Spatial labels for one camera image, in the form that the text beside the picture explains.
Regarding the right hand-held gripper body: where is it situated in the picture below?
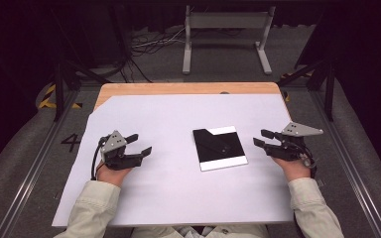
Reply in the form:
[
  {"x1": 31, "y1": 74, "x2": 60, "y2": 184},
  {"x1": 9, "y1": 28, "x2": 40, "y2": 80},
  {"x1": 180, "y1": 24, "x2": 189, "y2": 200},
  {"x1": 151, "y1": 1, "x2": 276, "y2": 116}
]
[{"x1": 264, "y1": 122, "x2": 324, "y2": 163}]

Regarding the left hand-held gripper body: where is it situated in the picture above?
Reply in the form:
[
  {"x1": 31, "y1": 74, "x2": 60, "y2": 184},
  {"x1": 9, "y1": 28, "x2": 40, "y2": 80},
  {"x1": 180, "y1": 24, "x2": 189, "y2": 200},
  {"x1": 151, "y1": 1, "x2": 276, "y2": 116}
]
[{"x1": 99, "y1": 130, "x2": 143, "y2": 172}]

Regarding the person's right hand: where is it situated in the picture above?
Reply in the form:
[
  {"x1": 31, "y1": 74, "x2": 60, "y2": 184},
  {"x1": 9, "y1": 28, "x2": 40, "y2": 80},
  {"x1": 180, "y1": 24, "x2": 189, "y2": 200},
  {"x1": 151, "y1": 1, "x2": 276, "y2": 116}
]
[{"x1": 271, "y1": 156, "x2": 312, "y2": 182}]

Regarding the person's left hand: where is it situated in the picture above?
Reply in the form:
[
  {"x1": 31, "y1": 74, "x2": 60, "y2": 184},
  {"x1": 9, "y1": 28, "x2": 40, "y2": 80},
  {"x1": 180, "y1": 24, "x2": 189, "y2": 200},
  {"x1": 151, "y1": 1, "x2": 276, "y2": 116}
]
[{"x1": 96, "y1": 162, "x2": 133, "y2": 188}]

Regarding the yellow black floor tape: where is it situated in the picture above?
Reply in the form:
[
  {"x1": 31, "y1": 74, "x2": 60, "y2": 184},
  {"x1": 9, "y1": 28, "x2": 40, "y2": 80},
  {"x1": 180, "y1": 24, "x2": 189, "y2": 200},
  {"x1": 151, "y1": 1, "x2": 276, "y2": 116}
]
[
  {"x1": 38, "y1": 83, "x2": 83, "y2": 110},
  {"x1": 279, "y1": 70, "x2": 315, "y2": 103}
]

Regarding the white paper sheet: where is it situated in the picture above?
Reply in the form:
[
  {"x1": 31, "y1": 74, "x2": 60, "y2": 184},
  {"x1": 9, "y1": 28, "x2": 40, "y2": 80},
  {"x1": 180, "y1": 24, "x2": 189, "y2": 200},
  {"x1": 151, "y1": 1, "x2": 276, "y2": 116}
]
[{"x1": 52, "y1": 93, "x2": 296, "y2": 228}]

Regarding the black tripod stand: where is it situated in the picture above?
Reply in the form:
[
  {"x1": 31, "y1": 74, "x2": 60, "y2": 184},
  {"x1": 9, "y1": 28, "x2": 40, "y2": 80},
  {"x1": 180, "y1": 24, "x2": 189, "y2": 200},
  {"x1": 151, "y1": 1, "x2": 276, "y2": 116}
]
[
  {"x1": 50, "y1": 6, "x2": 113, "y2": 123},
  {"x1": 277, "y1": 56, "x2": 339, "y2": 123}
]

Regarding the wooden table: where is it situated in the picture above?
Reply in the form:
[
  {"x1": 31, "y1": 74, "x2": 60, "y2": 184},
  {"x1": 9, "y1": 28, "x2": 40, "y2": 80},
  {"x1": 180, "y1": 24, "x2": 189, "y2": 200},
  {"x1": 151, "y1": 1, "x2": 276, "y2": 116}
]
[{"x1": 93, "y1": 81, "x2": 292, "y2": 117}]

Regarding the grey metal stand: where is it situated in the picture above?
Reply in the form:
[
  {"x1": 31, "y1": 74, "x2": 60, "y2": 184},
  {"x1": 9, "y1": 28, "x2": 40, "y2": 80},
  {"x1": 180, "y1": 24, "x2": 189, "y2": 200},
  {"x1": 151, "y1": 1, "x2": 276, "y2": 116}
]
[{"x1": 182, "y1": 4, "x2": 277, "y2": 75}]

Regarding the right hand-held gripper cable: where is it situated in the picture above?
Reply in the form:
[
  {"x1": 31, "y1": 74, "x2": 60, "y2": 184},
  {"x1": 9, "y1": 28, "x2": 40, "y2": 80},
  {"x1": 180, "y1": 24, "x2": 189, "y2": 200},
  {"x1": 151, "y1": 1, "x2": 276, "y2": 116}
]
[{"x1": 297, "y1": 143, "x2": 319, "y2": 179}]

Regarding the hand-held gripper cable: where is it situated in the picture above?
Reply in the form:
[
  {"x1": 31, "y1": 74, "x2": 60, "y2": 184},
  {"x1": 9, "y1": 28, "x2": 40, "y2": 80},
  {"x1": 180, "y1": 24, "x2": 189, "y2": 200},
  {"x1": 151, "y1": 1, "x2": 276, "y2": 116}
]
[
  {"x1": 90, "y1": 135, "x2": 111, "y2": 181},
  {"x1": 297, "y1": 143, "x2": 319, "y2": 179}
]

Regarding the left hand-held gripper cable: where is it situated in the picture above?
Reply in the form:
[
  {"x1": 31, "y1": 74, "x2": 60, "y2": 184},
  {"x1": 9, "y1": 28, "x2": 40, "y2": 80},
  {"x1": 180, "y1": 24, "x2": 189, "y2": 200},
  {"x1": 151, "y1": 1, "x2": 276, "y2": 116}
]
[{"x1": 90, "y1": 135, "x2": 111, "y2": 181}]

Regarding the aluminium floor rail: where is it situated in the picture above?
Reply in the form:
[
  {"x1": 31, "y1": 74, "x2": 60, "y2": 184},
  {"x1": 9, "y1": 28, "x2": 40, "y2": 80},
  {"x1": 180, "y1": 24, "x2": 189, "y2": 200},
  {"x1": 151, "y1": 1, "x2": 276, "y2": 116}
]
[
  {"x1": 311, "y1": 90, "x2": 381, "y2": 238},
  {"x1": 0, "y1": 88, "x2": 80, "y2": 238}
]

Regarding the tangle of floor cables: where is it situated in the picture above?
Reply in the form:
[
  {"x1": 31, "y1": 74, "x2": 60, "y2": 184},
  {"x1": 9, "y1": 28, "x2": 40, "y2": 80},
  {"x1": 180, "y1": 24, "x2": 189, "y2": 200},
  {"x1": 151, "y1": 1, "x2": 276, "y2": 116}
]
[{"x1": 92, "y1": 25, "x2": 246, "y2": 83}]

